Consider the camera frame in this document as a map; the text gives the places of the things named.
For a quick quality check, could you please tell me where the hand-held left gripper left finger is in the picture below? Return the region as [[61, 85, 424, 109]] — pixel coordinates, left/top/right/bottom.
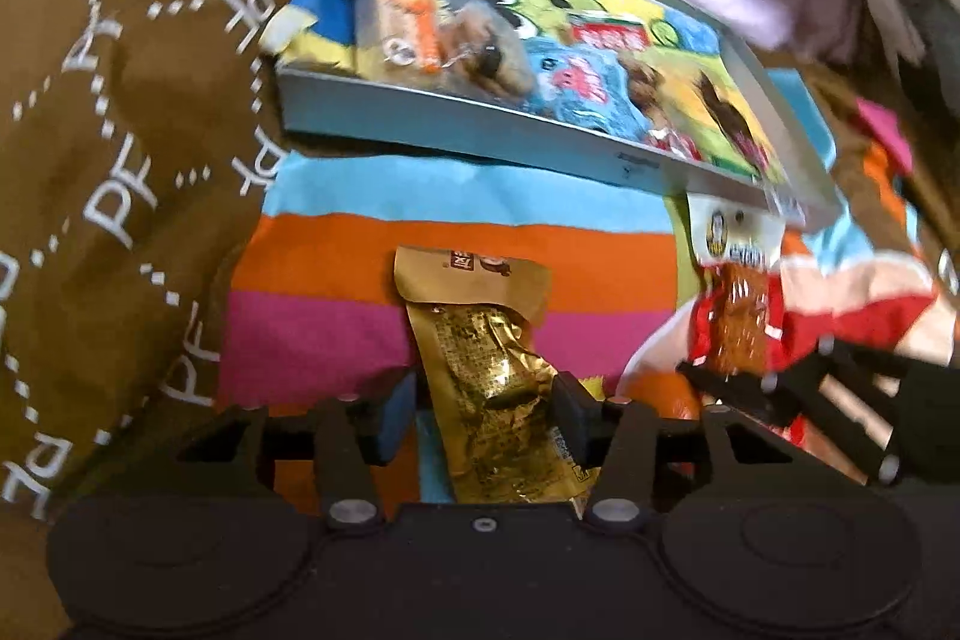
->
[[176, 374, 418, 531]]

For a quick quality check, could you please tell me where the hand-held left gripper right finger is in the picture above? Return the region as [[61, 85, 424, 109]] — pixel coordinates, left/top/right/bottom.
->
[[553, 372, 796, 527]]

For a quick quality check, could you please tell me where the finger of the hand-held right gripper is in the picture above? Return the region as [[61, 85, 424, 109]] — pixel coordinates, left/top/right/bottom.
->
[[675, 361, 901, 487], [761, 338, 912, 405]]

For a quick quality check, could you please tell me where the gold foil snack packet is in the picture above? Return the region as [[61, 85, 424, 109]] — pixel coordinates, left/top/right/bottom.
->
[[394, 246, 601, 506]]

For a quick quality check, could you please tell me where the red and brown snack packet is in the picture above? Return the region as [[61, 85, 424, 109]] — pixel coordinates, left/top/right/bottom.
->
[[679, 194, 796, 386]]

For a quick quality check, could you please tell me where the grey metal tray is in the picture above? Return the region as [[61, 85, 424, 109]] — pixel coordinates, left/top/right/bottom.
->
[[259, 0, 845, 229]]

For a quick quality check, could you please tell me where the multicoloured striped cloth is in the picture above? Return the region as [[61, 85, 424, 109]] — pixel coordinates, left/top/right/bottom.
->
[[217, 0, 960, 506]]

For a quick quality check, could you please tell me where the dark brown snack packet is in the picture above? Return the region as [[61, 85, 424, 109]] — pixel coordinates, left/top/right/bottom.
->
[[694, 70, 785, 180]]

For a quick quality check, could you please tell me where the blue snack packet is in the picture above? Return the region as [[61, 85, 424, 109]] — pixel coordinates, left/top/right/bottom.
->
[[525, 40, 642, 127]]

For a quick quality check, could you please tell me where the clear packet of brown snack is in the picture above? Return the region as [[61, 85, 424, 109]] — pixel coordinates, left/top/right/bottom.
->
[[442, 0, 535, 103]]

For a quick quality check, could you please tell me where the red label snack packet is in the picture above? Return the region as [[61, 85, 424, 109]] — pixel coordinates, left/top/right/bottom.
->
[[574, 12, 652, 58]]

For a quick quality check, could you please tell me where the brown patterned blanket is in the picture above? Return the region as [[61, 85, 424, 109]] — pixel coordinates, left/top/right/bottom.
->
[[0, 0, 391, 611]]

